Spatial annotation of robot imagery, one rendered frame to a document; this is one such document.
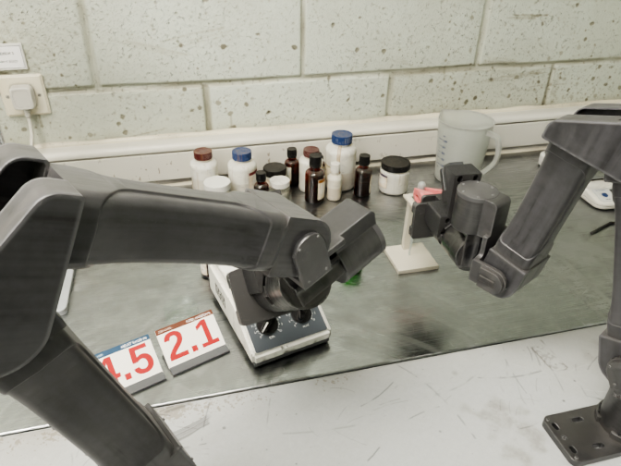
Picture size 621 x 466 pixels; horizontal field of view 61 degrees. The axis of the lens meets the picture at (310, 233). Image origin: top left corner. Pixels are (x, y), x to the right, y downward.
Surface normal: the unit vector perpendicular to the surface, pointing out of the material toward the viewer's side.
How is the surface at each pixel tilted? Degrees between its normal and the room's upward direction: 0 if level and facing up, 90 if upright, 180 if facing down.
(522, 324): 0
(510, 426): 0
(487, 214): 90
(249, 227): 83
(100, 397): 89
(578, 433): 0
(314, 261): 90
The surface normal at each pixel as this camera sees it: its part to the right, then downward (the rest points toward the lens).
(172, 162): 0.25, 0.53
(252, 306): 0.35, -0.16
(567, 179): -0.74, 0.50
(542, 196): -0.79, 0.31
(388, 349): 0.02, -0.84
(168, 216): 0.66, 0.38
